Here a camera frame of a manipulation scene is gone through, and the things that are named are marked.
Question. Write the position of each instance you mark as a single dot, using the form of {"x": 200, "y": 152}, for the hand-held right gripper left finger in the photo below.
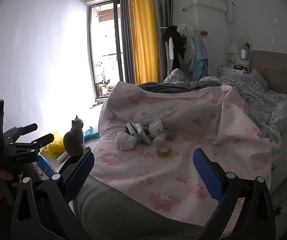
{"x": 79, "y": 177}

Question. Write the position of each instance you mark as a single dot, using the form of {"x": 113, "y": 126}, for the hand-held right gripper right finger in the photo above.
{"x": 208, "y": 177}

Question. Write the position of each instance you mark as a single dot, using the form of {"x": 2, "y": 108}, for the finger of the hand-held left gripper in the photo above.
{"x": 42, "y": 141}
{"x": 24, "y": 128}

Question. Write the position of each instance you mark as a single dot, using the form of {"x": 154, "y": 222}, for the yellow plastic bag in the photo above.
{"x": 54, "y": 148}

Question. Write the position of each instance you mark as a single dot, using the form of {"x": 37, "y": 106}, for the blue cardboard box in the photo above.
{"x": 46, "y": 166}

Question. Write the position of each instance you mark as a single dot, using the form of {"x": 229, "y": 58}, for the white tube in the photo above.
{"x": 63, "y": 158}

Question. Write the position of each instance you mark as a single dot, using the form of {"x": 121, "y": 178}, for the grey textured cloth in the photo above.
{"x": 32, "y": 171}

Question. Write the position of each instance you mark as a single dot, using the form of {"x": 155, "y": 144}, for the grey cat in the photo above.
{"x": 73, "y": 142}

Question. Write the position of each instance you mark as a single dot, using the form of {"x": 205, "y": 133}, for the teal plush toy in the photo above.
{"x": 89, "y": 135}

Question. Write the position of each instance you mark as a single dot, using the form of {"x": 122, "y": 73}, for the brown tape roll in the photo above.
{"x": 163, "y": 154}
{"x": 171, "y": 136}

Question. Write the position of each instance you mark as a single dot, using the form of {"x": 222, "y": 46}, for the white rolled sock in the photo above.
{"x": 124, "y": 141}

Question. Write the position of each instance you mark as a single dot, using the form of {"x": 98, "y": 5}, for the pink printed blanket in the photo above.
{"x": 183, "y": 115}

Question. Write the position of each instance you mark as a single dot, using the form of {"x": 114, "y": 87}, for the blue patterned quilt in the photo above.
{"x": 258, "y": 97}

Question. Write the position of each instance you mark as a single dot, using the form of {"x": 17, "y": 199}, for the dark grey fleece blanket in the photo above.
{"x": 158, "y": 87}

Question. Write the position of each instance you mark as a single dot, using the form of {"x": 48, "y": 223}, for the white dresser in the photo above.
{"x": 229, "y": 70}

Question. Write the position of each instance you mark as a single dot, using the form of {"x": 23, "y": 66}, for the black framed balcony door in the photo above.
{"x": 106, "y": 50}

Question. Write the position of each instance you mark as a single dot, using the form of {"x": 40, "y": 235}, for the beige pillow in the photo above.
{"x": 258, "y": 78}

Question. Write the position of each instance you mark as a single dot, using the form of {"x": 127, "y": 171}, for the light blue garment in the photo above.
{"x": 199, "y": 60}

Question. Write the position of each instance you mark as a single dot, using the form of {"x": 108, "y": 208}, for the white shelf organizer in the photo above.
{"x": 231, "y": 55}

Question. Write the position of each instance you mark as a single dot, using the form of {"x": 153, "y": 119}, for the white garment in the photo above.
{"x": 188, "y": 52}

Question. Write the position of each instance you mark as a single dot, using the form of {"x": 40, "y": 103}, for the white table lamp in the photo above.
{"x": 244, "y": 53}

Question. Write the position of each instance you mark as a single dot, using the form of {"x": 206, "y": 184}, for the beige headboard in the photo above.
{"x": 278, "y": 67}

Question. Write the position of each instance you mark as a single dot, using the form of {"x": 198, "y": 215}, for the clothes on rack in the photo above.
{"x": 162, "y": 55}

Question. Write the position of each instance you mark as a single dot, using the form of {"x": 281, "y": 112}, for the white shirt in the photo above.
{"x": 171, "y": 47}

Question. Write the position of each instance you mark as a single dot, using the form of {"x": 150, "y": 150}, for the grey curtain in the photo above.
{"x": 162, "y": 12}
{"x": 126, "y": 35}

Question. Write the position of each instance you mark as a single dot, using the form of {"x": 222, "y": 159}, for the round mirror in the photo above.
{"x": 243, "y": 41}

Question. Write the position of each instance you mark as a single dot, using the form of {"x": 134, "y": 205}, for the yellow curtain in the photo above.
{"x": 143, "y": 35}

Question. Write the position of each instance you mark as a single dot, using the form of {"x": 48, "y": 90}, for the white air conditioner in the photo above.
{"x": 206, "y": 2}

